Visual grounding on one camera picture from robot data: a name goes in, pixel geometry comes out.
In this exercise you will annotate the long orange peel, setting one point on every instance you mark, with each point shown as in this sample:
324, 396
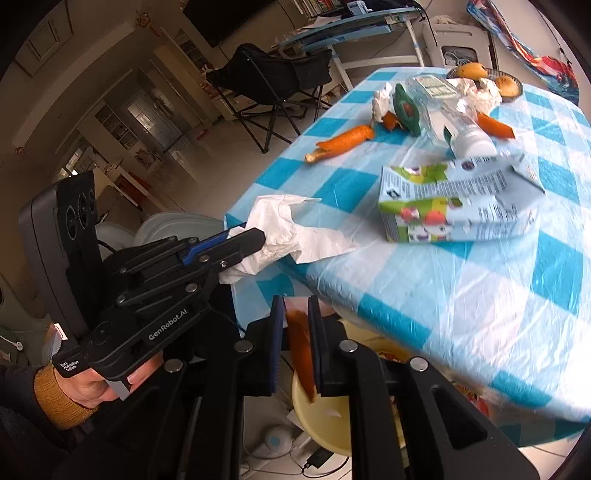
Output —
344, 141

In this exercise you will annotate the blue tilting desk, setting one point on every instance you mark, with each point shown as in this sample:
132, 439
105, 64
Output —
351, 25

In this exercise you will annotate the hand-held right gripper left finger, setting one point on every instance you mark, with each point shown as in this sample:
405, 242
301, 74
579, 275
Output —
277, 341

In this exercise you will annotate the wide orange peel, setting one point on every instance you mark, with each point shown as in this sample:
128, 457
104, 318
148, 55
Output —
300, 350

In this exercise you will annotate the white display cabinet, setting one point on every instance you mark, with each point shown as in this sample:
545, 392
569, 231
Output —
184, 78

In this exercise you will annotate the person's left forearm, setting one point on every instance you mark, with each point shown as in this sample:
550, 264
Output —
55, 397

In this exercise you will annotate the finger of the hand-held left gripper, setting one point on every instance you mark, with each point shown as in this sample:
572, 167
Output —
240, 242
207, 243

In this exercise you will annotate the white papers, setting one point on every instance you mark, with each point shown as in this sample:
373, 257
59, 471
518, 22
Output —
321, 23

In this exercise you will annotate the white appliance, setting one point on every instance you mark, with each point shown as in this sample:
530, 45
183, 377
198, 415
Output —
443, 37

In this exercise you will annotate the blue checkered tablecloth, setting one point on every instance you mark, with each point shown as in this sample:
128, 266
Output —
415, 286

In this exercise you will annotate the round orange fruit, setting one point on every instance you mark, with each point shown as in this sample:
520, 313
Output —
505, 84

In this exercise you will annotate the dark fruit bowl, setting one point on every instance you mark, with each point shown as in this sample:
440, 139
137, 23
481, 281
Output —
518, 90

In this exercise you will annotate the red wall ornament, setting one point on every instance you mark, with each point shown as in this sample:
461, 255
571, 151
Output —
147, 25

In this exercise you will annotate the black television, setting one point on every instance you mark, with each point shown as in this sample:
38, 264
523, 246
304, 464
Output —
226, 18

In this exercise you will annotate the white low table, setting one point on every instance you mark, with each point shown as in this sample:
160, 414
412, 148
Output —
129, 184

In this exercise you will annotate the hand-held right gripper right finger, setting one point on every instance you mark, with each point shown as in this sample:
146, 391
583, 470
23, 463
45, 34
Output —
316, 341

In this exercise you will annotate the person's left hand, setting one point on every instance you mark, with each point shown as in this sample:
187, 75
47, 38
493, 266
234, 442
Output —
94, 390

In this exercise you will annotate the colourful hanging cloth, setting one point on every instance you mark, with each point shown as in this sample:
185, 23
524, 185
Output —
549, 69

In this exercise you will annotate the yellow mango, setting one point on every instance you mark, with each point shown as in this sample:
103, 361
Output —
471, 71

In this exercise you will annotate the white tissue sheet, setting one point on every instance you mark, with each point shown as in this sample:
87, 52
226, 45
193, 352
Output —
318, 240

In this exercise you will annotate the white round stool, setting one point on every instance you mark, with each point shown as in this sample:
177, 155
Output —
175, 226

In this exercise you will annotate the yellow plastic bin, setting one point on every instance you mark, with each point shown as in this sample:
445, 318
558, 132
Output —
323, 424

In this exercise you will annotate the row of books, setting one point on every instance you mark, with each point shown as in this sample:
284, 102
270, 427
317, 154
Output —
323, 5

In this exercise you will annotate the clear plastic bottle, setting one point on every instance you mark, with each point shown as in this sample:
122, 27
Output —
443, 110

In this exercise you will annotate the red yellow printed bag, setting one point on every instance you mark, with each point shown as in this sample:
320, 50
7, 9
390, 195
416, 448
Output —
471, 397

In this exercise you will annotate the black folding chair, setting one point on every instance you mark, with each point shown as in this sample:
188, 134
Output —
272, 74

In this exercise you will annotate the white round floor device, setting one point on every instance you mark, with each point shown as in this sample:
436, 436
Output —
277, 441

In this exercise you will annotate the curled orange peel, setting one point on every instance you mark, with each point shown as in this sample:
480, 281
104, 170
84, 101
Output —
391, 122

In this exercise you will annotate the crumpled white paper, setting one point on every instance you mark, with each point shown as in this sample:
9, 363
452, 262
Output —
480, 94

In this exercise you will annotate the drink carton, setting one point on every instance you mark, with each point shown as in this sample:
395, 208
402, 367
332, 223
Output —
452, 198

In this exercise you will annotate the black power adapter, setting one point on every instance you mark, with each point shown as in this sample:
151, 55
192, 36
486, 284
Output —
319, 457

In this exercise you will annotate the crumpled white tissue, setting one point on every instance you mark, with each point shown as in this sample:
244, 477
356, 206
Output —
383, 101

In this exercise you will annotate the thick orange peel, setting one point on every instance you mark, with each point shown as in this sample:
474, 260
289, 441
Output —
494, 125

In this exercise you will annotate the green tree plush toy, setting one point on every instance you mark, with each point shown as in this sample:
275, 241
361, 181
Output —
406, 110

